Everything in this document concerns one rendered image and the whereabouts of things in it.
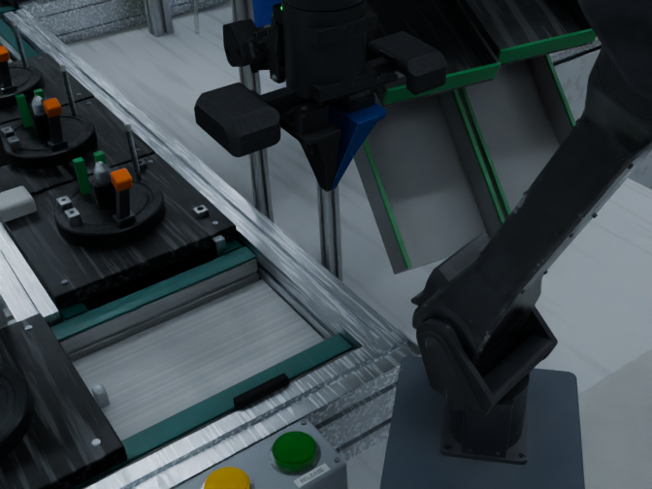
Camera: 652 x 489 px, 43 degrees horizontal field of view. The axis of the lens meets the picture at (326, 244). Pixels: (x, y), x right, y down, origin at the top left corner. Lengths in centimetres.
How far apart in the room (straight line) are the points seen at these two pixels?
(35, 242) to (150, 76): 75
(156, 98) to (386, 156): 81
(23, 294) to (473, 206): 54
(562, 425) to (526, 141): 47
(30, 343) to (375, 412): 38
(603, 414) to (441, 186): 31
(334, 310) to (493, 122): 31
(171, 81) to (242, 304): 82
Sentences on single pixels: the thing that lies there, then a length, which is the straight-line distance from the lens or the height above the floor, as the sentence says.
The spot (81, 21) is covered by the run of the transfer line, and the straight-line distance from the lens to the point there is 202.
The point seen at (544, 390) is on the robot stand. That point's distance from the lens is 70.
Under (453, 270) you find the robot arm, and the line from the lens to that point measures 57.
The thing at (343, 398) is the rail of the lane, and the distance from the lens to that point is 83.
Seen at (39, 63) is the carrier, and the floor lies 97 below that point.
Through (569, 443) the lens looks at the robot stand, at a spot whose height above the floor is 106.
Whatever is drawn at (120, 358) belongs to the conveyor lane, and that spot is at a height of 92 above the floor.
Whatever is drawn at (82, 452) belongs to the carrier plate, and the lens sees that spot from 81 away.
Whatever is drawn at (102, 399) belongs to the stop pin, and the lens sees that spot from 91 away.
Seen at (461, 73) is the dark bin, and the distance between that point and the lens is 85.
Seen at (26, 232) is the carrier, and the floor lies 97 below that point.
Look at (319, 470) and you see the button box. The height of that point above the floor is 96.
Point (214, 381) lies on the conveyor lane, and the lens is 92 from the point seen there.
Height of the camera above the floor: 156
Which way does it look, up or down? 36 degrees down
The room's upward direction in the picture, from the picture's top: 3 degrees counter-clockwise
